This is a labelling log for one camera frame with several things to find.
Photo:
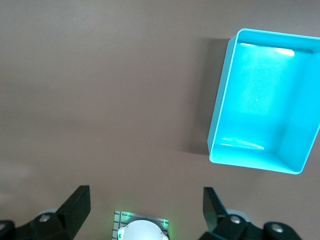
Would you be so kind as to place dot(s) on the turquoise plastic bin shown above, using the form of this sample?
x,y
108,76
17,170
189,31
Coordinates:
x,y
257,100

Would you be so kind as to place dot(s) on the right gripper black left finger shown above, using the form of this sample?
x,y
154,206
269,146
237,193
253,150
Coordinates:
x,y
70,215

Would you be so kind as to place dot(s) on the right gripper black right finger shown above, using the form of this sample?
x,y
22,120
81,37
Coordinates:
x,y
215,215

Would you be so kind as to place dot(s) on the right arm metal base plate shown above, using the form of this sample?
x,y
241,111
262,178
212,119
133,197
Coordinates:
x,y
117,220

